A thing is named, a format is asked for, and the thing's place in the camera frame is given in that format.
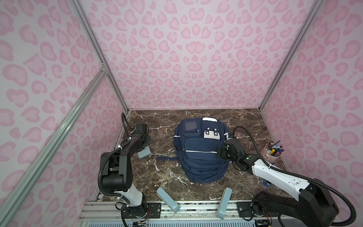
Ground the left teal stand block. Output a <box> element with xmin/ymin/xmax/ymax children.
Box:
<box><xmin>157</xmin><ymin>187</ymin><xmax>181</xmax><ymax>213</ymax></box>

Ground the navy blue student backpack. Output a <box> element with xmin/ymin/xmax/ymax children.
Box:
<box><xmin>157</xmin><ymin>117</ymin><xmax>229</xmax><ymax>183</ymax></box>

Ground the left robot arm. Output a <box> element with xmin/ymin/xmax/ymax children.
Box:
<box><xmin>97</xmin><ymin>113</ymin><xmax>152</xmax><ymax>211</ymax></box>

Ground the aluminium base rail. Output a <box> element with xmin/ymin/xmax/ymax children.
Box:
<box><xmin>76</xmin><ymin>198</ymin><xmax>324</xmax><ymax>227</ymax></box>

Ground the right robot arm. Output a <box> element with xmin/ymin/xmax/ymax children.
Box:
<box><xmin>217</xmin><ymin>131</ymin><xmax>357</xmax><ymax>227</ymax></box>

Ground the right teal stand block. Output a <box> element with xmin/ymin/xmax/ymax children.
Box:
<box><xmin>216</xmin><ymin>187</ymin><xmax>233</xmax><ymax>219</ymax></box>

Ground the grey pocket calculator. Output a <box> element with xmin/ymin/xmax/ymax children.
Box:
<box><xmin>138</xmin><ymin>146</ymin><xmax>151</xmax><ymax>159</ymax></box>

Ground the pink pen holder cup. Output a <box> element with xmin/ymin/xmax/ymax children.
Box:
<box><xmin>261</xmin><ymin>139</ymin><xmax>285</xmax><ymax>164</ymax></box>

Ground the teal stand block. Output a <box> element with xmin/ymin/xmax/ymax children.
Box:
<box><xmin>157</xmin><ymin>187</ymin><xmax>181</xmax><ymax>213</ymax></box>
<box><xmin>216</xmin><ymin>187</ymin><xmax>233</xmax><ymax>219</ymax></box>

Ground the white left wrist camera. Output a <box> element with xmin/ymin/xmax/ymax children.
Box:
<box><xmin>131</xmin><ymin>123</ymin><xmax>149</xmax><ymax>135</ymax></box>

